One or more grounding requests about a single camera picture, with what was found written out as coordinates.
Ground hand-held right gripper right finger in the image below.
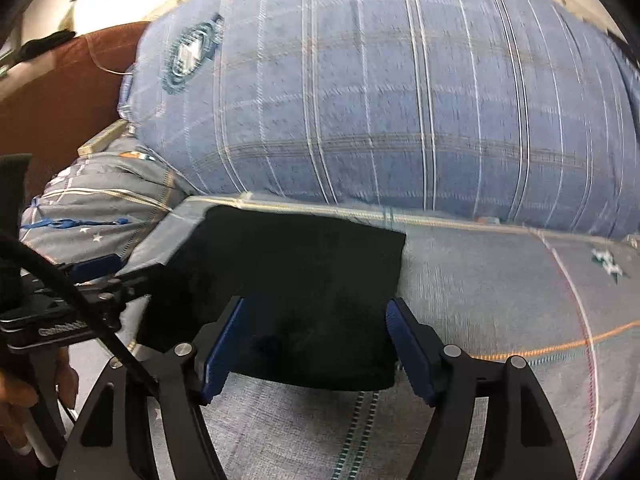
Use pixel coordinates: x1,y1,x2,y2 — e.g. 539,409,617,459
384,296,585,480

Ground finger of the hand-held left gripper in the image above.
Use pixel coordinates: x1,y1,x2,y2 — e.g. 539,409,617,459
67,254,124,286
112,261,173,302

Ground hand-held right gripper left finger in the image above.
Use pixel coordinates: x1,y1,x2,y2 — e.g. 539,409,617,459
55,296,247,480

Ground black pants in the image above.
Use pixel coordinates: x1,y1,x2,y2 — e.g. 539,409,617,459
134,204,407,392

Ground person's left hand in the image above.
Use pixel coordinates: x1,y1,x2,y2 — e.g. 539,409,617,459
0,347,81,461

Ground grey star print pillow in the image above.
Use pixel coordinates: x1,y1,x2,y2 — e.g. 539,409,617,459
20,134,202,272

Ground grey star print bed sheet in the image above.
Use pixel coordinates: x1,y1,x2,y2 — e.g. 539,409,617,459
65,194,640,480

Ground brown headboard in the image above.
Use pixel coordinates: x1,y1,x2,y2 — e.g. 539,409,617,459
0,21,168,188

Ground black object on headboard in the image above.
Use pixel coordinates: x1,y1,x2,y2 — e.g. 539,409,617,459
20,30,77,59

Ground blue plaid pillow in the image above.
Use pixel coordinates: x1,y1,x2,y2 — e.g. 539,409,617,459
117,0,640,242

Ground black cable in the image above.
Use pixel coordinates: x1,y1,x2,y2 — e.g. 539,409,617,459
0,234,163,402

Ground light wooden bed rail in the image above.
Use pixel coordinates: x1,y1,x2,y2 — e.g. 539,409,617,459
77,120,129,157

